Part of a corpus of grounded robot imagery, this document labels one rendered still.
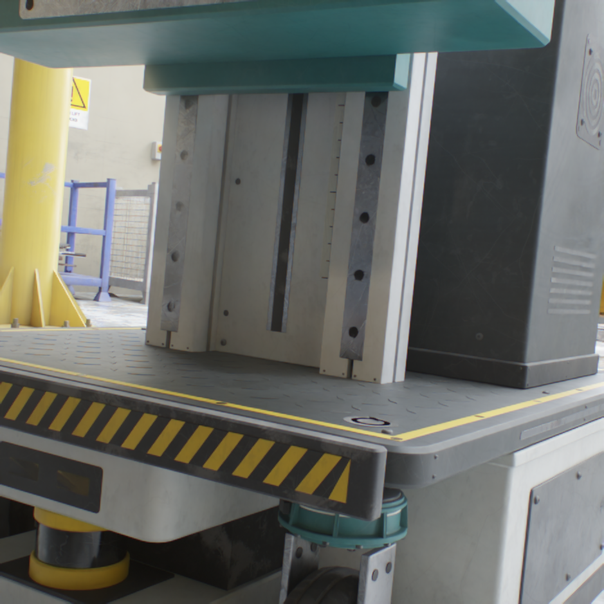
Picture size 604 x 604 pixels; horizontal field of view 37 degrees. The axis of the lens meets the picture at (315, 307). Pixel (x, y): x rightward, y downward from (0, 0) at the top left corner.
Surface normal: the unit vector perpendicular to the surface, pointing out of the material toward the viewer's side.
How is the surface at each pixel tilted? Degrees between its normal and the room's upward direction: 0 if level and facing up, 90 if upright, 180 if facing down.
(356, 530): 90
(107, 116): 90
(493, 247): 90
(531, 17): 90
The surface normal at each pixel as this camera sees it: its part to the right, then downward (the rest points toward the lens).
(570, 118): 0.85, 0.11
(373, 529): 0.47, 0.09
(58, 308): -0.20, 0.03
